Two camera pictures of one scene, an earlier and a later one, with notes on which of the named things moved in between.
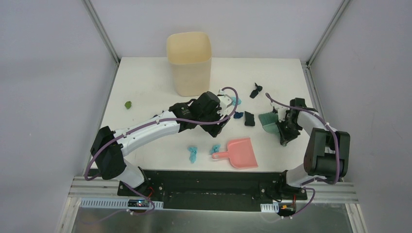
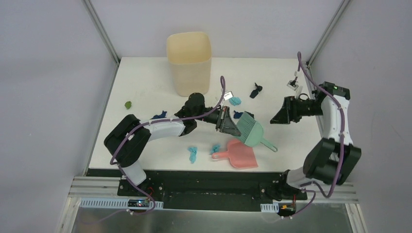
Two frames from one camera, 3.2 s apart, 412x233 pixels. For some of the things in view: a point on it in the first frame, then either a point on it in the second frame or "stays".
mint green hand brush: (269, 122) to (251, 132)
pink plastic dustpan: (240, 153) stays
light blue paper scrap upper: (233, 101) stays
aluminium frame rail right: (340, 9) stays
